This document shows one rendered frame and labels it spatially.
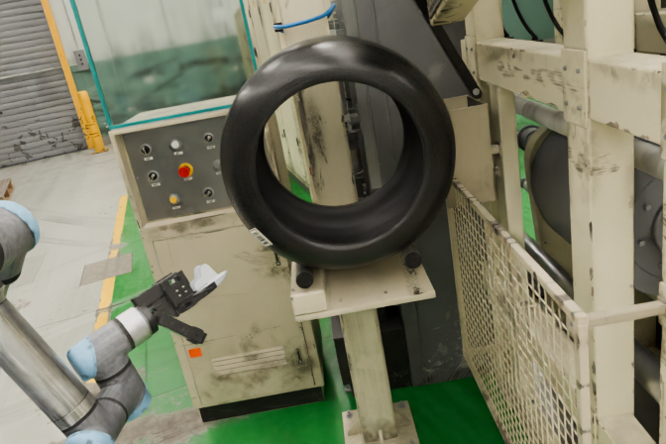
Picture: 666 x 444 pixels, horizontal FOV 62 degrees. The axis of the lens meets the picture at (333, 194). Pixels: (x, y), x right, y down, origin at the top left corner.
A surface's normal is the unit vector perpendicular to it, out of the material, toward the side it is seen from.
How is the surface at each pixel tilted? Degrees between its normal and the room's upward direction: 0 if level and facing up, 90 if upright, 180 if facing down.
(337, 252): 101
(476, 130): 90
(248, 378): 90
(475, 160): 90
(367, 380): 90
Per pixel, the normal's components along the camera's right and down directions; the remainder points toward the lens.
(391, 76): 0.14, 0.15
